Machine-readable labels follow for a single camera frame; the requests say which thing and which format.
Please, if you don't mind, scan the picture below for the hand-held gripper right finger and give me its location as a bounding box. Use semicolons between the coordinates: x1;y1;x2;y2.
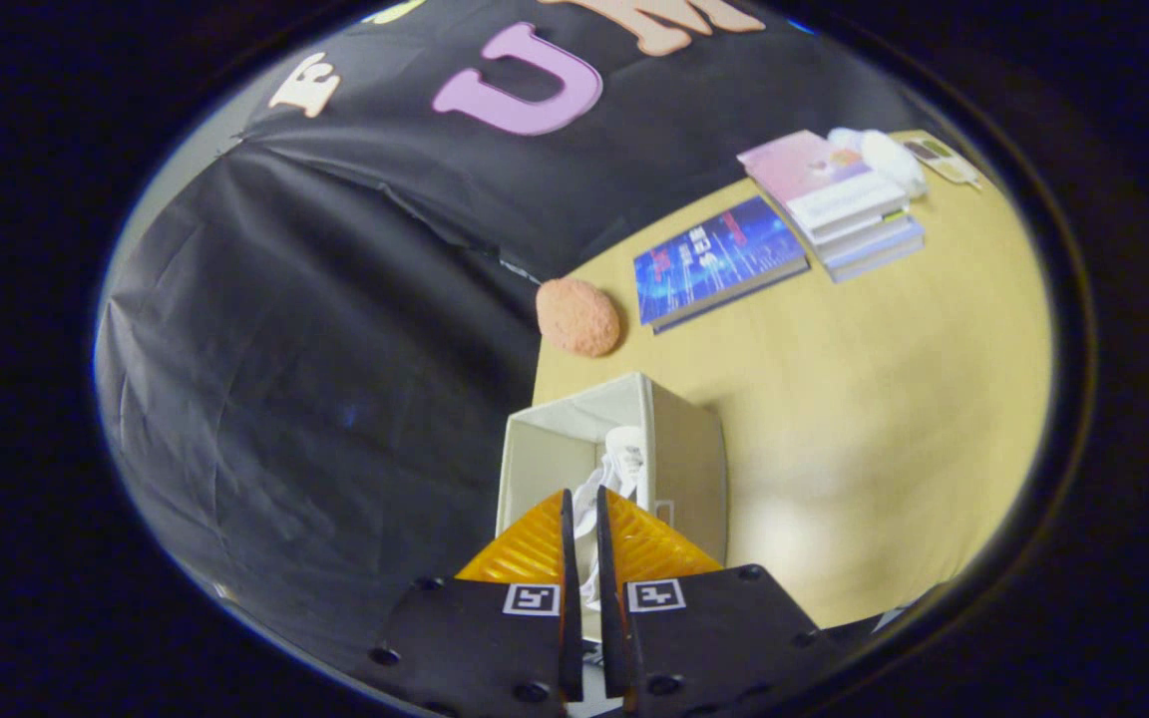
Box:
594;486;825;714

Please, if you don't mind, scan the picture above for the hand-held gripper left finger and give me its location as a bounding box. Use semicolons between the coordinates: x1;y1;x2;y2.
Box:
370;489;585;714

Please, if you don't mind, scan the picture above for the beige fabric storage box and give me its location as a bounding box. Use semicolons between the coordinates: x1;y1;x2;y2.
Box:
495;372;730;639

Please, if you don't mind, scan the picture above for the orange rough sponge ball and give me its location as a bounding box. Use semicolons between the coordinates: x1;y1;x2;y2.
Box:
536;278;623;358

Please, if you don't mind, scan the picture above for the black backdrop cloth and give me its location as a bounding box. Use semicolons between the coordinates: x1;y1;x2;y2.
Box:
96;0;945;669

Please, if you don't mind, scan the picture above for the blue cover book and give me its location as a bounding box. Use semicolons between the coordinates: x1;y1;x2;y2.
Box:
632;194;812;335

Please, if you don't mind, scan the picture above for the pink cover book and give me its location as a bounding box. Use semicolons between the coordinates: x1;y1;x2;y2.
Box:
737;130;885;235

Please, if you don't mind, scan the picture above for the white plush toy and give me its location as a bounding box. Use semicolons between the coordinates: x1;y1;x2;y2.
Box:
827;127;930;198

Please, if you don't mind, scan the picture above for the small printed card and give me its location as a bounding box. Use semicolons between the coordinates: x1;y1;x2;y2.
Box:
902;138;984;190

